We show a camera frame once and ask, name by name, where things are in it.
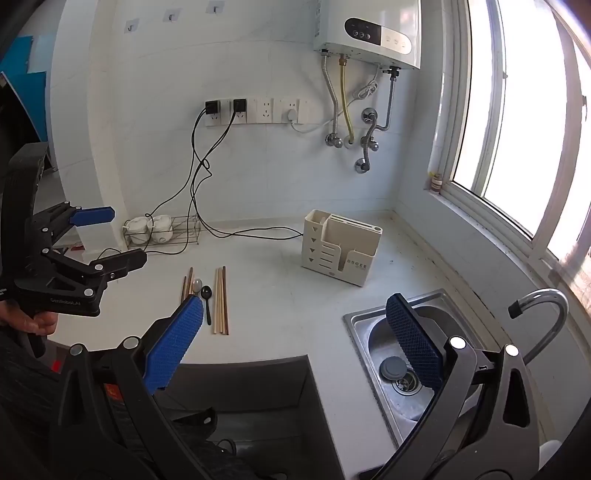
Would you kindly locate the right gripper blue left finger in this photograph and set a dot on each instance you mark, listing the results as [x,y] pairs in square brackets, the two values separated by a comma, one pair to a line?
[166,342]

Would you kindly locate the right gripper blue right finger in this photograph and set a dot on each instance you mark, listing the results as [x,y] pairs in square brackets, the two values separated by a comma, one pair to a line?
[425,356]

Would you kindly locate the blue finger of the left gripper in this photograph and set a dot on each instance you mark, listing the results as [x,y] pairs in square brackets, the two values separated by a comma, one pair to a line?
[120,264]
[92,216]

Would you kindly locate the black plastic spoon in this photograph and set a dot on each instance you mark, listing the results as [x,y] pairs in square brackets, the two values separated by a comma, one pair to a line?
[206,294]

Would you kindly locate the clear grey plastic spoon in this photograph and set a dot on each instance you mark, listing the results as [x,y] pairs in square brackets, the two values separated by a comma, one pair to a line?
[196,286]

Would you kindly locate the light wooden chopstick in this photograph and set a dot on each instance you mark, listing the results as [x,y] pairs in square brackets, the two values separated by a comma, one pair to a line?
[218,302]
[215,290]

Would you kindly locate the person left hand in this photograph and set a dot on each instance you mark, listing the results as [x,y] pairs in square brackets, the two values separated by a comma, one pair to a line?
[42,324]

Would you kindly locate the stainless steel sink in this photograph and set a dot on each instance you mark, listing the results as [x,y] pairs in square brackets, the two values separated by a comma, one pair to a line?
[404,400]

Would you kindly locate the white ceramic pot left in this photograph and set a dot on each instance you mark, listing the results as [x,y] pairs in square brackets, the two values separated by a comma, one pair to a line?
[136,231]

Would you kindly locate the white ceramic pot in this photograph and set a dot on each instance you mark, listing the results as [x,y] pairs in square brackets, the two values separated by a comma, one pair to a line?
[136,231]
[160,229]

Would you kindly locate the white ceramic pot right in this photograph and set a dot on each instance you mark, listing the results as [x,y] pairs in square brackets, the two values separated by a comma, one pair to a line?
[160,229]

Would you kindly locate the chrome sink faucet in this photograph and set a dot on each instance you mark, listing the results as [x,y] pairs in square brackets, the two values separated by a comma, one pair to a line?
[550,308]

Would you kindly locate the beige plastic utensil holder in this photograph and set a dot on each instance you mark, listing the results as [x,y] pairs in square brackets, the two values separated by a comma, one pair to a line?
[339,247]

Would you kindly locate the black power adapter left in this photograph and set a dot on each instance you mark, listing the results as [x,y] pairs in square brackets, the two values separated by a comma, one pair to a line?
[212,107]

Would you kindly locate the black power adapter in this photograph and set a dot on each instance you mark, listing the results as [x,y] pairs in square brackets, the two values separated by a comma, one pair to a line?
[212,107]
[239,105]

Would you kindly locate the small jar on windowsill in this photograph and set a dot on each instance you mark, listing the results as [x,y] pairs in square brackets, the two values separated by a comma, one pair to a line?
[436,182]

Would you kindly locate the black power adapter right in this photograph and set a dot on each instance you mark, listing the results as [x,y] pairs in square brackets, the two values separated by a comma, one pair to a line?
[239,105]

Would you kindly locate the white gas water heater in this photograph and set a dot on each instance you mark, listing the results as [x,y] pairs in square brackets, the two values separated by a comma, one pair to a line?
[387,33]

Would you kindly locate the metal wire rack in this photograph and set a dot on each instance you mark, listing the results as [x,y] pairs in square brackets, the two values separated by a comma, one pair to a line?
[186,229]

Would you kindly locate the wall hook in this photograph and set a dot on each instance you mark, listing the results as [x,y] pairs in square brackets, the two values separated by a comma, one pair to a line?
[131,25]
[215,7]
[171,15]

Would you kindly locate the white wall socket strip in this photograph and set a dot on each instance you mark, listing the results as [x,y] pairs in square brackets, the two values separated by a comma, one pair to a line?
[261,110]

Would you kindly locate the white window frame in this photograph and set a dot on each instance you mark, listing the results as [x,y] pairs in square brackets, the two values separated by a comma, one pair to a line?
[519,132]

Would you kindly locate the white plug with cord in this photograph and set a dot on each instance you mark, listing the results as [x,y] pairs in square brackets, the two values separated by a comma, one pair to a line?
[359,95]

